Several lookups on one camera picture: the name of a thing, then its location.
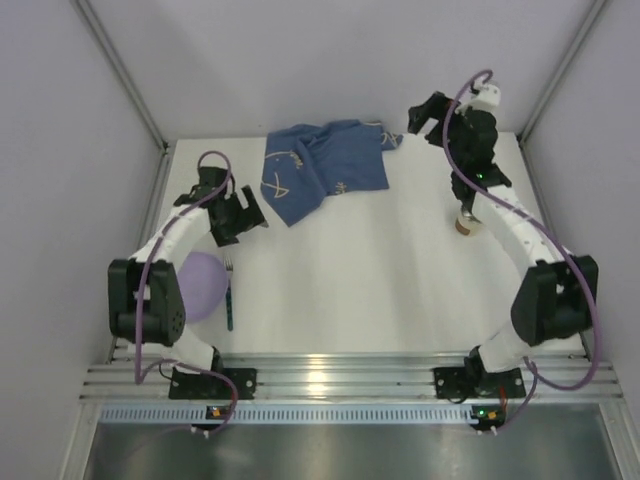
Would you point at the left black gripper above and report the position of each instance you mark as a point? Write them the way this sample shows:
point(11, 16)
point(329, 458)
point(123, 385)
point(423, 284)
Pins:
point(239, 216)

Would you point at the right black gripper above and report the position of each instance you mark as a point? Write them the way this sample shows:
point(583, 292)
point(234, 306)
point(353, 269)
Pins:
point(434, 120)

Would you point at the blue fish-print cloth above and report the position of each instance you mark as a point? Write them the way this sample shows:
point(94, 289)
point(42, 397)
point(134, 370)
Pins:
point(305, 164)

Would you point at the metal cup with cork base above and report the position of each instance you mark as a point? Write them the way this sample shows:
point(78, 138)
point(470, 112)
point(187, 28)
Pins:
point(466, 223)

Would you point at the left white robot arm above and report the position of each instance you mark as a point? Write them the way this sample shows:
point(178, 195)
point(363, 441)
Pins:
point(145, 303)

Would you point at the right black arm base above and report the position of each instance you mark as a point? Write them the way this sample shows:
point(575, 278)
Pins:
point(471, 381)

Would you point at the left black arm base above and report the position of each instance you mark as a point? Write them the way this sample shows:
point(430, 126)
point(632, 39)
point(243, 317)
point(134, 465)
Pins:
point(196, 386)

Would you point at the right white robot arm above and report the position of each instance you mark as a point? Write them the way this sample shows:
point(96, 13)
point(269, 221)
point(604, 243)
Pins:
point(557, 291)

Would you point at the purple bowl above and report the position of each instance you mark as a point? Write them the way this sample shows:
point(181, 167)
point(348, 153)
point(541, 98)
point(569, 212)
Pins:
point(203, 282)

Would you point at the teal-handled fork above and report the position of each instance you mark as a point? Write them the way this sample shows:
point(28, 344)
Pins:
point(229, 296)

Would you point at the aluminium mounting rail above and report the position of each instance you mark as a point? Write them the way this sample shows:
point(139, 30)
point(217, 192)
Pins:
point(334, 378)

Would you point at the right aluminium frame post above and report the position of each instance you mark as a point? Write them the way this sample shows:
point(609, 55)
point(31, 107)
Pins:
point(577, 43)

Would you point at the aluminium frame post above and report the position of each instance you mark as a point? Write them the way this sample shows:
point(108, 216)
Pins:
point(577, 43)
point(101, 37)

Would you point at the perforated cable duct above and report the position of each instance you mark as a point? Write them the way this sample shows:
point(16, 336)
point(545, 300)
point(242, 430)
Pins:
point(294, 414)

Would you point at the left aluminium frame post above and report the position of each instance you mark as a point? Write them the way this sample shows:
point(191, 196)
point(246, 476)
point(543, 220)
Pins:
point(101, 37)

